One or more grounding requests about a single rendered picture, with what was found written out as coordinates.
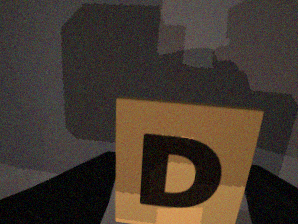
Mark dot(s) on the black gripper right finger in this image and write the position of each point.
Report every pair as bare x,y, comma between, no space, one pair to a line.
270,200

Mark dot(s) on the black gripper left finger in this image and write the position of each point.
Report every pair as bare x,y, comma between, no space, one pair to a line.
78,196

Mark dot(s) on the tan tile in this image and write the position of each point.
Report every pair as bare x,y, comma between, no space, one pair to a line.
179,162

